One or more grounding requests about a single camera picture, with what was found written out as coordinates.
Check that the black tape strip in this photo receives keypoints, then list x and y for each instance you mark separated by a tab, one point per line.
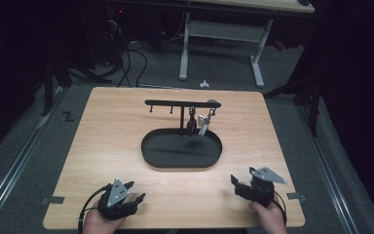
56	200
296	196

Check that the metal floor rail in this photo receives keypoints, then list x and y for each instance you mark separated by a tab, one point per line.
328	169
9	175

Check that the person's left hand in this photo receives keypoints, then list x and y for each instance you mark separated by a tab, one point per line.
99	224

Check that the small white plastic piece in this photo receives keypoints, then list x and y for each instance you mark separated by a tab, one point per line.
204	84

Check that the white-framed desk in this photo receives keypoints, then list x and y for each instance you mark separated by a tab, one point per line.
227	31

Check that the black metal stand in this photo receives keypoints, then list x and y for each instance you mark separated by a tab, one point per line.
308	87
56	74

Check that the person's right hand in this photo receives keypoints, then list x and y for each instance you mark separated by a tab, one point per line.
269	217

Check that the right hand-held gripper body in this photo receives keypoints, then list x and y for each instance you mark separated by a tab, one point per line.
263	185

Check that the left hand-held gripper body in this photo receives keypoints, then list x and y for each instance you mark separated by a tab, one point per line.
115	195

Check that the black key rack with tray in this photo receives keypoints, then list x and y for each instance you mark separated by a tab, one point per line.
181	152

